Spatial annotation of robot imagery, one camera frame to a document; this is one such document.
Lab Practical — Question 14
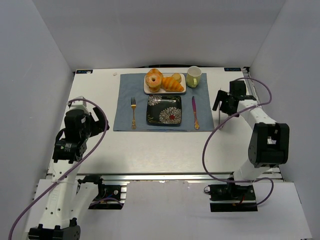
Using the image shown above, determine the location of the orange ring donut bread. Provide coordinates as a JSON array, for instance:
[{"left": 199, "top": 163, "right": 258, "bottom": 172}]
[{"left": 144, "top": 73, "right": 162, "bottom": 93}]

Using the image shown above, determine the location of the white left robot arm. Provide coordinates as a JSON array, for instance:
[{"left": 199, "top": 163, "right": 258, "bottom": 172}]
[{"left": 28, "top": 106, "right": 109, "bottom": 240}]

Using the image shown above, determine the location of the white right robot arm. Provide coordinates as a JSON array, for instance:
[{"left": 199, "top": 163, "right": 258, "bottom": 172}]
[{"left": 212, "top": 78, "right": 290, "bottom": 185}]

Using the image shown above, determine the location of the small round bread roll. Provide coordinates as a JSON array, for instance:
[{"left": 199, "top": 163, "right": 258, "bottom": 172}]
[{"left": 171, "top": 73, "right": 182, "bottom": 83}]

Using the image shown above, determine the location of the orange croissant bread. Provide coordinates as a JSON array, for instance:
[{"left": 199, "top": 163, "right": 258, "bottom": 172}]
[{"left": 162, "top": 76, "right": 184, "bottom": 92}]

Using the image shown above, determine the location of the back orange donut bread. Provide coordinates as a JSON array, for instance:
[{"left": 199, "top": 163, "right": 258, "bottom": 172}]
[{"left": 146, "top": 68, "right": 163, "bottom": 78}]

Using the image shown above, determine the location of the right blue table sticker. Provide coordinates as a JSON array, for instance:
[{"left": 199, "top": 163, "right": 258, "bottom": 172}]
[{"left": 224, "top": 67, "right": 242, "bottom": 72}]

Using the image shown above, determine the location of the blue table sticker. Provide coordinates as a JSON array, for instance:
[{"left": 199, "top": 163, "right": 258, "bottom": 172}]
[
  {"left": 224, "top": 67, "right": 242, "bottom": 72},
  {"left": 75, "top": 69, "right": 93, "bottom": 74}
]

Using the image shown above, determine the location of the blue cloth placemat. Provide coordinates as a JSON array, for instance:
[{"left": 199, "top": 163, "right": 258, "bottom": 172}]
[{"left": 113, "top": 73, "right": 214, "bottom": 132}]

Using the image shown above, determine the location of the pale yellow mug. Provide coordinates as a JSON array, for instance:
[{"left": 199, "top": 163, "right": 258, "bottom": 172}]
[{"left": 186, "top": 66, "right": 202, "bottom": 88}]

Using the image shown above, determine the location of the gold fork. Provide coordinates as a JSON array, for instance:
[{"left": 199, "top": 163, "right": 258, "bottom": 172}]
[{"left": 131, "top": 97, "right": 137, "bottom": 130}]

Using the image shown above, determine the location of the purple gold knife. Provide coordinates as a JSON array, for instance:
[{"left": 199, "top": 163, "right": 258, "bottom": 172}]
[{"left": 191, "top": 96, "right": 200, "bottom": 130}]

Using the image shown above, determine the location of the white rectangular serving tray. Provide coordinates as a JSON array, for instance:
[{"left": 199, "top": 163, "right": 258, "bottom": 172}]
[{"left": 143, "top": 73, "right": 187, "bottom": 95}]

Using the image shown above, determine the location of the left blue table sticker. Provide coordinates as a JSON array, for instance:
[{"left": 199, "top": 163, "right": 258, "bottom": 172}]
[{"left": 75, "top": 69, "right": 93, "bottom": 74}]

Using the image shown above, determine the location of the black floral square plate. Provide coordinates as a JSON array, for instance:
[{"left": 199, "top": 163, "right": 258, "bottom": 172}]
[{"left": 146, "top": 94, "right": 182, "bottom": 127}]

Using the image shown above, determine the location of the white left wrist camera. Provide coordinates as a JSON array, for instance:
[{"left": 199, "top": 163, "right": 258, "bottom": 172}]
[{"left": 67, "top": 96, "right": 89, "bottom": 113}]

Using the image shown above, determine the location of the aluminium right side rail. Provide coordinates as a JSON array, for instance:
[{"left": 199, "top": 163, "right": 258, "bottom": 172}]
[{"left": 242, "top": 66, "right": 258, "bottom": 101}]

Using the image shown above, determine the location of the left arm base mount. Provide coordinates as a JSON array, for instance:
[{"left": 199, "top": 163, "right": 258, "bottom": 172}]
[{"left": 77, "top": 174, "right": 124, "bottom": 210}]

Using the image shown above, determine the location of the aluminium front table rail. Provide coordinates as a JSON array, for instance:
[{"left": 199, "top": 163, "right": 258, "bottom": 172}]
[{"left": 46, "top": 171, "right": 282, "bottom": 185}]

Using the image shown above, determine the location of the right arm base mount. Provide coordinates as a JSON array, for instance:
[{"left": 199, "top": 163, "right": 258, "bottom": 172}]
[{"left": 203, "top": 183, "right": 258, "bottom": 213}]

